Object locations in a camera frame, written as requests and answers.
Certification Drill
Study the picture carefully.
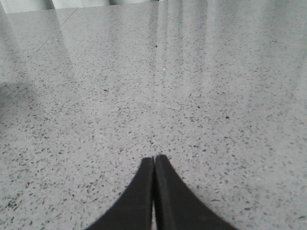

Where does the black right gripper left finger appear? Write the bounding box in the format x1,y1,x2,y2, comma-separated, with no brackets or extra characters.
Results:
88,158,154,230

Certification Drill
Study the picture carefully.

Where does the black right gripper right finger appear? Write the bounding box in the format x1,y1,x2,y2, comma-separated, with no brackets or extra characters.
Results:
154,155,235,230

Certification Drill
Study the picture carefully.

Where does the white pleated curtain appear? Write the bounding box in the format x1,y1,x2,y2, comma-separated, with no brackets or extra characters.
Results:
0,0,155,13

